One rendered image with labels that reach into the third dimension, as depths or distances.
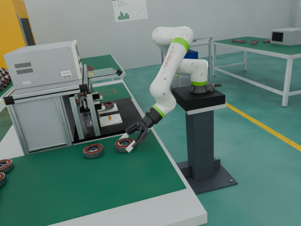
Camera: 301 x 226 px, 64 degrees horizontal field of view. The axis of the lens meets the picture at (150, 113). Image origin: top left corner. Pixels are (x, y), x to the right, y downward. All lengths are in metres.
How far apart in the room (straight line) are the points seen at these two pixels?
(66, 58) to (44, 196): 0.77
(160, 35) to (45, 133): 0.93
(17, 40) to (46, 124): 3.81
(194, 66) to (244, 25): 6.60
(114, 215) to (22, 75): 0.98
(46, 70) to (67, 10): 5.43
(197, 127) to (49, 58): 1.21
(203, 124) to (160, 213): 1.16
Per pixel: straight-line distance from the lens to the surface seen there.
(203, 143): 2.09
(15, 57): 1.58
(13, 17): 5.21
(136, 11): 7.06
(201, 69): 1.87
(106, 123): 1.67
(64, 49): 1.53
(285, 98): 3.90
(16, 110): 1.52
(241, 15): 8.32
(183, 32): 1.54
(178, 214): 0.98
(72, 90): 1.43
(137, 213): 1.00
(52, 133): 1.55
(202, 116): 1.98
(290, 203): 2.23
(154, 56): 7.24
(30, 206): 1.20
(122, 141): 1.41
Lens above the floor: 1.45
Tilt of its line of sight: 23 degrees down
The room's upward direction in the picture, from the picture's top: 6 degrees counter-clockwise
